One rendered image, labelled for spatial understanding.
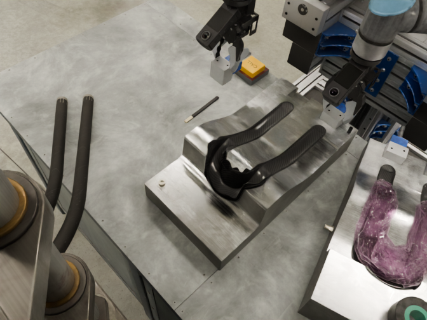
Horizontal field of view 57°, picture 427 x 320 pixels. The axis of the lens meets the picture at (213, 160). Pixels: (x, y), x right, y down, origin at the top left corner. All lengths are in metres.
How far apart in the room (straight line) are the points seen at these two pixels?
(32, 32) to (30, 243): 2.47
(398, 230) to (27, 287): 0.77
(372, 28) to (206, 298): 0.66
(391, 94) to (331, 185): 0.46
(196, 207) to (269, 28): 2.06
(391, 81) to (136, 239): 0.92
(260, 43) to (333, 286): 2.06
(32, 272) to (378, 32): 0.75
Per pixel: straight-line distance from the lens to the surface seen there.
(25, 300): 0.42
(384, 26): 0.89
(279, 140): 1.01
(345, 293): 0.84
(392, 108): 1.45
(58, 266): 0.59
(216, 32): 0.94
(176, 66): 1.29
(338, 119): 1.06
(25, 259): 0.44
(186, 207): 0.91
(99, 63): 1.32
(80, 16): 2.91
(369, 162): 1.09
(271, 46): 2.69
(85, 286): 0.67
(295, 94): 1.15
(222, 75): 1.06
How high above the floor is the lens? 1.67
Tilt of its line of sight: 56 degrees down
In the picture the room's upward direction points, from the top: 6 degrees clockwise
